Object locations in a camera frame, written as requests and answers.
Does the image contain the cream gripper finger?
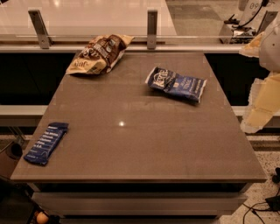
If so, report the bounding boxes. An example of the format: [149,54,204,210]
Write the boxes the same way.
[241,72,280,133]
[239,31,265,58]

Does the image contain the blue chip bag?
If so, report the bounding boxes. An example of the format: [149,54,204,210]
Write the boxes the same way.
[145,66,207,103]

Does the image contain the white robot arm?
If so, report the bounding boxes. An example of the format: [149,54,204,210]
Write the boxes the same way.
[239,16,280,133]

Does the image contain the brown chip bag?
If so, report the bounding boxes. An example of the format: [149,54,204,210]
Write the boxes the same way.
[66,34,134,75]

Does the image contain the blue rxbar blueberry bar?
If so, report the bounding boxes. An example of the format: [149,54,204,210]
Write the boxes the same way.
[24,122,68,166]

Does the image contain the metal railing bar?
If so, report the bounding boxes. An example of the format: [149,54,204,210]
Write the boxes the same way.
[0,34,242,57]

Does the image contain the orange ball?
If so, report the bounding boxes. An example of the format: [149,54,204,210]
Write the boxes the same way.
[36,212,49,224]

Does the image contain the black round bin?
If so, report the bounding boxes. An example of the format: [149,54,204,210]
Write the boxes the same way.
[6,143,23,160]

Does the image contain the robot base with cables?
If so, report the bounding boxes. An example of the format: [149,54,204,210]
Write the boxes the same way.
[219,0,274,44]

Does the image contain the right metal rail bracket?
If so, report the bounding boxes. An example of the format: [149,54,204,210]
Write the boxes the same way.
[257,10,277,34]

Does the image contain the metal rail bracket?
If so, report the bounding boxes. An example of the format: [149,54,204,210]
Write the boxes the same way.
[257,10,277,34]
[28,10,53,49]
[147,10,158,50]

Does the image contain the black power adapter with cable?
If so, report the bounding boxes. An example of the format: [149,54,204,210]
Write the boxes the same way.
[242,189,280,224]

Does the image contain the middle metal rail bracket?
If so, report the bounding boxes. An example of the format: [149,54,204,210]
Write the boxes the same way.
[147,10,158,50]

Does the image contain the left metal rail bracket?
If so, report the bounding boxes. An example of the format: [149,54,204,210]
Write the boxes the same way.
[28,10,53,49]

